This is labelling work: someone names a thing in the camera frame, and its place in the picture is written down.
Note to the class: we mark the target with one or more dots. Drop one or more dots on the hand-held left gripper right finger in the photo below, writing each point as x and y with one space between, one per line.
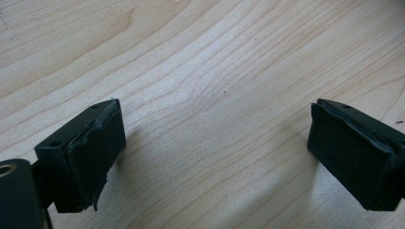
350 152

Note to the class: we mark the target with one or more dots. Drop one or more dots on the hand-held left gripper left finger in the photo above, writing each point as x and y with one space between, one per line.
89 159

